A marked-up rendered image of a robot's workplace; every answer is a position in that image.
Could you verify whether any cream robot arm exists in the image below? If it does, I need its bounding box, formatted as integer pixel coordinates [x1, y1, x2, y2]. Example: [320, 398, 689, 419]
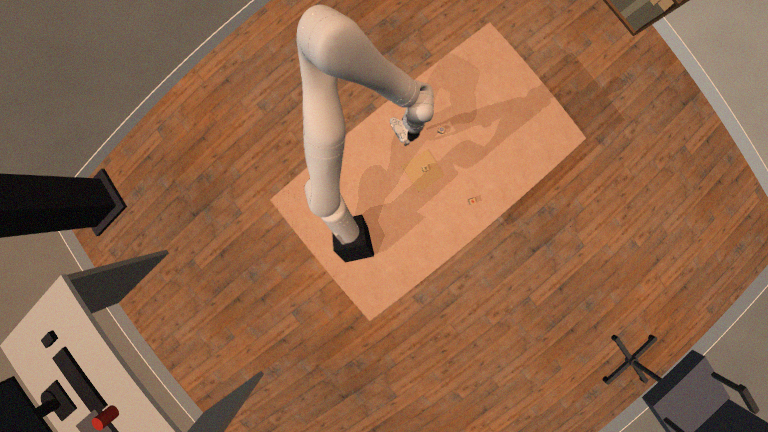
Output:
[297, 5, 434, 244]

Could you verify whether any tan square mat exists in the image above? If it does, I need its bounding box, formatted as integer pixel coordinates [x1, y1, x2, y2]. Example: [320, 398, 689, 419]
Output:
[402, 149, 444, 192]

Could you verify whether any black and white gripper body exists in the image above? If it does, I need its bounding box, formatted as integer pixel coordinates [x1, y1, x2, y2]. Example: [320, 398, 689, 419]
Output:
[390, 116, 425, 143]

